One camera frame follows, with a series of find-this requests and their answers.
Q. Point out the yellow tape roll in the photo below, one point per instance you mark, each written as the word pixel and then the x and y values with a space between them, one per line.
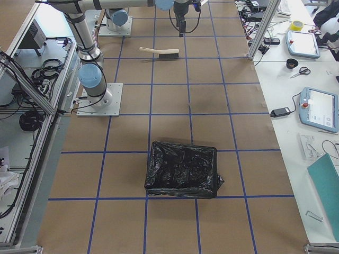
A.
pixel 296 25

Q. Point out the black handled scissors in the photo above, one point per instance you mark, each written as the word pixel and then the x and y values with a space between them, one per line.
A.
pixel 302 71

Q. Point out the metal allen key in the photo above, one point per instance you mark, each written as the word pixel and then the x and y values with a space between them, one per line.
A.
pixel 314 216

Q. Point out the small black bowl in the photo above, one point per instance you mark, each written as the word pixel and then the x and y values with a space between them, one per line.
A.
pixel 291 63

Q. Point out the near teach pendant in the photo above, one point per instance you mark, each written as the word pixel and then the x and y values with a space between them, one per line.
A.
pixel 319 109

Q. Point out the teach pendant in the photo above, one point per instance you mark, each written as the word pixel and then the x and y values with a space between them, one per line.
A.
pixel 319 109
pixel 302 44

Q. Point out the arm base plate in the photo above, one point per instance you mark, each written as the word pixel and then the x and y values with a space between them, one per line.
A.
pixel 109 105
pixel 123 31

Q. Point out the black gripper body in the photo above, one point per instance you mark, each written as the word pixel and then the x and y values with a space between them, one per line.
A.
pixel 179 9

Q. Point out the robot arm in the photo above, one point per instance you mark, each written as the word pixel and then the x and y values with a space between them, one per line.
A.
pixel 115 18
pixel 91 74

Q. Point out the far teach pendant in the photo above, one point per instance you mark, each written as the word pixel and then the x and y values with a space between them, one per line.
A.
pixel 302 44

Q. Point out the teal folder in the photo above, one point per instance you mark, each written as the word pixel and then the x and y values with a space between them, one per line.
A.
pixel 325 180

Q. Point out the black power adapter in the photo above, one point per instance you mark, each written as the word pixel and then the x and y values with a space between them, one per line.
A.
pixel 280 112

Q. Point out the aluminium frame post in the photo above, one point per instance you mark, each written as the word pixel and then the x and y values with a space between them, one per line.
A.
pixel 266 20

